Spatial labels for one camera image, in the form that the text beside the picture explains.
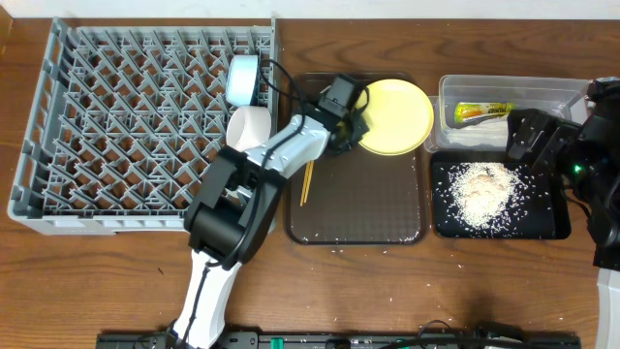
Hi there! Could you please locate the dark brown serving tray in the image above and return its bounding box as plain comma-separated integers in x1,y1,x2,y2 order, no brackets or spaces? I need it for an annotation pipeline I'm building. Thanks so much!
283,72,430,246

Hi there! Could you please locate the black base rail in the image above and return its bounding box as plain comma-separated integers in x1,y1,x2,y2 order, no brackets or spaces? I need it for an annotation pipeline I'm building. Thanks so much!
95,320,582,349

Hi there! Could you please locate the pile of rice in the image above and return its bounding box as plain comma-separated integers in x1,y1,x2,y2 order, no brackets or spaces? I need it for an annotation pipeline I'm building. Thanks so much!
435,162,553,234

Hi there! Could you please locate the white napkin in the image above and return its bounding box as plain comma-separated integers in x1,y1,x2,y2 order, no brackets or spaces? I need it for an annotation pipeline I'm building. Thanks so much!
447,119,508,147

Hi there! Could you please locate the yellow plate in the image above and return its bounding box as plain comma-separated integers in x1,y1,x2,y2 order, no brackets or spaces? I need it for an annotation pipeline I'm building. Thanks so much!
355,79,434,156

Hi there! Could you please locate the yellow green snack wrapper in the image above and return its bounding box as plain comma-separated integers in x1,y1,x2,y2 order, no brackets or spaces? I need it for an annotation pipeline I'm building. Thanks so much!
454,102,515,124

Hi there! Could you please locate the white pink bowl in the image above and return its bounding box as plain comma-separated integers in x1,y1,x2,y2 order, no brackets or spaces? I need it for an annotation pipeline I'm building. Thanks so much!
226,106,271,151

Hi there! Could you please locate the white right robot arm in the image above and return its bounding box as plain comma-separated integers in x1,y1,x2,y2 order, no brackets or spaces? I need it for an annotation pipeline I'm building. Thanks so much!
506,77,619,348

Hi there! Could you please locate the wooden chopstick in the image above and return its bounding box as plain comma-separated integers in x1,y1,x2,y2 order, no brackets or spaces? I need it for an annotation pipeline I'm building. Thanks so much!
301,159,316,206
299,159,312,206

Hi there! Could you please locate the clear plastic bin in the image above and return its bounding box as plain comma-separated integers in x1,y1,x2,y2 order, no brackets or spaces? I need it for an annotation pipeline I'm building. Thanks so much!
424,75,589,152

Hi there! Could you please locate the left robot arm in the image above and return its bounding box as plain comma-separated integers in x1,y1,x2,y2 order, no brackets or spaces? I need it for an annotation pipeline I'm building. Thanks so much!
167,74,370,348

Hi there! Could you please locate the light blue bowl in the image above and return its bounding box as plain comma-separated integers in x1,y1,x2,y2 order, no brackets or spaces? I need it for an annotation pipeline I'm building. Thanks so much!
225,55,259,107

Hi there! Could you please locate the black tray bin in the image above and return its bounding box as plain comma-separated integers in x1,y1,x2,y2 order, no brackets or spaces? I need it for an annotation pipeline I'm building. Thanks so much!
429,150,572,241

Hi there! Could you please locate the grey dishwasher rack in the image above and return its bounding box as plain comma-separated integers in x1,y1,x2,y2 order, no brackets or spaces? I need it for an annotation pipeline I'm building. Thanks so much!
8,19,280,236

